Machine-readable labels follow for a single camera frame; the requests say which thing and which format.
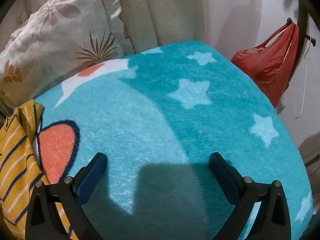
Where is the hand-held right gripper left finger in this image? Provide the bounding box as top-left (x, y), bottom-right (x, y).
top-left (25, 152), bottom-right (108, 240)

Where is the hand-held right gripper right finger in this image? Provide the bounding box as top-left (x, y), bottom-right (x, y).
top-left (209, 152), bottom-right (295, 240)

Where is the yellow striped small shirt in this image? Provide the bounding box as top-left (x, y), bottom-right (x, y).
top-left (0, 99), bottom-right (78, 240)

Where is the teal star printed blanket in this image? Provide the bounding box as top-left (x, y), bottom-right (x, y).
top-left (33, 41), bottom-right (313, 240)

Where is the red plastic bag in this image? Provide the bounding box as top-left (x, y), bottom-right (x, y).
top-left (230, 22), bottom-right (300, 108)

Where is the floral leaf print pillow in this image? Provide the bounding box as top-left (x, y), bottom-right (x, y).
top-left (0, 0), bottom-right (137, 107)

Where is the beige curtain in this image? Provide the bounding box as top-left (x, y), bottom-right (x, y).
top-left (117, 0), bottom-right (213, 55)

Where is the dark metal coat stand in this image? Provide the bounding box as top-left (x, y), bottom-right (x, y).
top-left (286, 0), bottom-right (316, 58)

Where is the white wire hanger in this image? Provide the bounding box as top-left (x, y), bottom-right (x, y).
top-left (290, 37), bottom-right (316, 119)

